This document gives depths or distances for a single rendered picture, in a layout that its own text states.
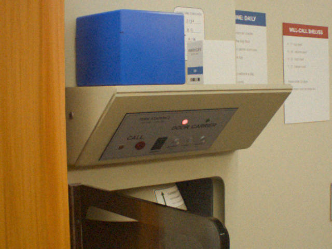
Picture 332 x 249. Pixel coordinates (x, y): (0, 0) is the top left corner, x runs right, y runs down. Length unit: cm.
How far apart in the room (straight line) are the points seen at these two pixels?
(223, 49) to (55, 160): 30
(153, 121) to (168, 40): 10
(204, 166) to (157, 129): 18
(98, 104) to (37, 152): 10
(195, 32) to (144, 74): 22
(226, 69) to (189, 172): 17
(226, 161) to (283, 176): 80
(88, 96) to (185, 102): 12
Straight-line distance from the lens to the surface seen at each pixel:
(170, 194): 101
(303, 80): 188
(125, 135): 83
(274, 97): 96
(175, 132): 88
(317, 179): 196
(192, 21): 100
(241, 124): 97
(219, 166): 104
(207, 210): 107
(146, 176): 94
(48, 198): 75
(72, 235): 86
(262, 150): 176
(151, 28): 81
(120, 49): 78
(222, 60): 92
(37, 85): 75
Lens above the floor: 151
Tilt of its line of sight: 3 degrees down
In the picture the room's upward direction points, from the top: 1 degrees counter-clockwise
